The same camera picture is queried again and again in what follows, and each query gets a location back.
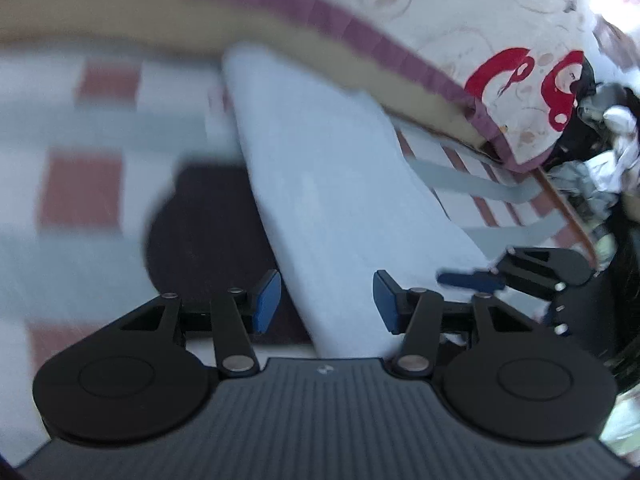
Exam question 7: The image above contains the crumpled grey garment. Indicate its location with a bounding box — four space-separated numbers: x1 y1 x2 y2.
547 160 621 223

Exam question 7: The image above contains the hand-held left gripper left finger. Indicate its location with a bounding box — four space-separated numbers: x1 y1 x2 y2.
116 269 282 380

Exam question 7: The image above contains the bear print quilt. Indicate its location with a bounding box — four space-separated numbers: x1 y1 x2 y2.
0 0 598 173

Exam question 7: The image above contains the crumpled black garment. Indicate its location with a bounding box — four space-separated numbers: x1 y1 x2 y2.
542 57 608 171

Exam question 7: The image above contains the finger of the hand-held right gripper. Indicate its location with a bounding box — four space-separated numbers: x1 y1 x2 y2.
437 246 563 300

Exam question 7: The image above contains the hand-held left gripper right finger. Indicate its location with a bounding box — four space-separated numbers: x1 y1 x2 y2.
374 270 537 380

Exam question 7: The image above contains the light grey sweatshirt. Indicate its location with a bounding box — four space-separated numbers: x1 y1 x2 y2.
220 42 493 358

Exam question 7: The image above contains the light green cloth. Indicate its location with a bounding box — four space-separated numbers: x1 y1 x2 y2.
600 390 640 453

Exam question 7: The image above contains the crumpled white garment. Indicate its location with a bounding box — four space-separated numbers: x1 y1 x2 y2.
582 102 640 193

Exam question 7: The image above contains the wooden bed frame edge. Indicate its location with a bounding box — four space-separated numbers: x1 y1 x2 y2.
535 166 600 268

